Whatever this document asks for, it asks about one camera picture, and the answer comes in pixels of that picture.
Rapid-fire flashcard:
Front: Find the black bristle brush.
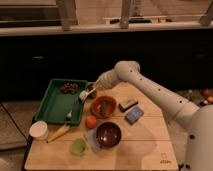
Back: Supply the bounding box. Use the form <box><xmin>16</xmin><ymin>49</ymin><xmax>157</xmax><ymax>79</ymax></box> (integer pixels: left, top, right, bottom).
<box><xmin>79</xmin><ymin>90</ymin><xmax>89</xmax><ymax>101</ymax></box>

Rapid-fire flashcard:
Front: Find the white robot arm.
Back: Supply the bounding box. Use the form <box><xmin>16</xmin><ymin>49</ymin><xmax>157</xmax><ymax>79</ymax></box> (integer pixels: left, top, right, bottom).
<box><xmin>93</xmin><ymin>61</ymin><xmax>213</xmax><ymax>171</ymax></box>

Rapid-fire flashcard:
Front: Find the small metal cup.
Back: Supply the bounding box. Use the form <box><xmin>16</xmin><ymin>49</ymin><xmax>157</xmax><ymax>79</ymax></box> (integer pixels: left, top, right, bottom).
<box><xmin>88</xmin><ymin>83</ymin><xmax>97</xmax><ymax>99</ymax></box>

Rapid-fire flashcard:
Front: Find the green plastic cup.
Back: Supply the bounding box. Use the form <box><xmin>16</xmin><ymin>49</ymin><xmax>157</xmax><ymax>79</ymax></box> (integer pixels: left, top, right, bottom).
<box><xmin>71</xmin><ymin>138</ymin><xmax>86</xmax><ymax>156</ymax></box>

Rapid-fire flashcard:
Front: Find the green vegetable in bowl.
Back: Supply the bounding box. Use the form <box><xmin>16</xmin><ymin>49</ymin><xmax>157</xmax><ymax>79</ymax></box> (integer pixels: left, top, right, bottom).
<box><xmin>100</xmin><ymin>100</ymin><xmax>107</xmax><ymax>116</ymax></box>

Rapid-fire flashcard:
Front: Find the orange bowl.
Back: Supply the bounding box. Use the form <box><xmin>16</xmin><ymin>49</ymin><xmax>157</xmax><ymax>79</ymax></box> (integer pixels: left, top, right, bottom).
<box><xmin>90</xmin><ymin>96</ymin><xmax>117</xmax><ymax>119</ymax></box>

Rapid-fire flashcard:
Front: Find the bunch of dark grapes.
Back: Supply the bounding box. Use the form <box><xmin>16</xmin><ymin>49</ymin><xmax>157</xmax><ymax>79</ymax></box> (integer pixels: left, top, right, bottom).
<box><xmin>60</xmin><ymin>83</ymin><xmax>78</xmax><ymax>94</ymax></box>

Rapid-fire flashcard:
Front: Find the orange fruit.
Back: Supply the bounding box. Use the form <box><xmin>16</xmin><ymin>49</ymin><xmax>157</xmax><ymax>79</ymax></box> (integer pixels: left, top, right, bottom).
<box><xmin>85</xmin><ymin>115</ymin><xmax>98</xmax><ymax>129</ymax></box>

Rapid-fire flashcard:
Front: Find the small white garlic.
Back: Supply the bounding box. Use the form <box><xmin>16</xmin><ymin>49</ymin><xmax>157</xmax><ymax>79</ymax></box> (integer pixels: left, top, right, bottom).
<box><xmin>66</xmin><ymin>110</ymin><xmax>72</xmax><ymax>120</ymax></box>

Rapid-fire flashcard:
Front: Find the brown block eraser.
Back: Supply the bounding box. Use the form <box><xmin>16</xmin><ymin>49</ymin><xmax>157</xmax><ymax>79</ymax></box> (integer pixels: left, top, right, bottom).
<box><xmin>118</xmin><ymin>98</ymin><xmax>138</xmax><ymax>112</ymax></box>

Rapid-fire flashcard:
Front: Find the green plastic tray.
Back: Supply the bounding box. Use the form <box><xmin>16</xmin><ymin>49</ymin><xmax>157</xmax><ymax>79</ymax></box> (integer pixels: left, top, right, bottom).
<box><xmin>35</xmin><ymin>79</ymin><xmax>88</xmax><ymax>126</ymax></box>

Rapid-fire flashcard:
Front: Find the blue cloth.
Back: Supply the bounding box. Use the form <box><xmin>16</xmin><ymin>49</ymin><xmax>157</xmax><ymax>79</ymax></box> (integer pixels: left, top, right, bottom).
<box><xmin>84</xmin><ymin>129</ymin><xmax>101</xmax><ymax>152</ymax></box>

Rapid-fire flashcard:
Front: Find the blue sponge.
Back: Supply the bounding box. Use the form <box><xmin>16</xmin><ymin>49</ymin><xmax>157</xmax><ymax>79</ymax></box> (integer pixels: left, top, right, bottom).
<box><xmin>125</xmin><ymin>106</ymin><xmax>144</xmax><ymax>124</ymax></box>

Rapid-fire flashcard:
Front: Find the wooden table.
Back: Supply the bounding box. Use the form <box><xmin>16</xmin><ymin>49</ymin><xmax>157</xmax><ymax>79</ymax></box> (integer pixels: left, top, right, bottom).
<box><xmin>24</xmin><ymin>83</ymin><xmax>178</xmax><ymax>171</ymax></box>

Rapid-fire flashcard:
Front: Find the dark maroon bowl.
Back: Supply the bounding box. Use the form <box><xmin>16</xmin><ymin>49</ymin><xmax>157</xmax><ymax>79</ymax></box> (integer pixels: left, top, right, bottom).
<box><xmin>95</xmin><ymin>122</ymin><xmax>121</xmax><ymax>149</ymax></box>

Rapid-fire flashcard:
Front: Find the yellow wooden tool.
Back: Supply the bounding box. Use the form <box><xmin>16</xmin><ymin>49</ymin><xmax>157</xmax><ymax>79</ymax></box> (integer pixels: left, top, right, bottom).
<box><xmin>47</xmin><ymin>125</ymin><xmax>70</xmax><ymax>143</ymax></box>

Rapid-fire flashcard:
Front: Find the white round container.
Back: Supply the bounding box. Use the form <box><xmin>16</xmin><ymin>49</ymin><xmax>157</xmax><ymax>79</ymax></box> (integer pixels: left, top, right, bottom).
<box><xmin>29</xmin><ymin>121</ymin><xmax>49</xmax><ymax>140</ymax></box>

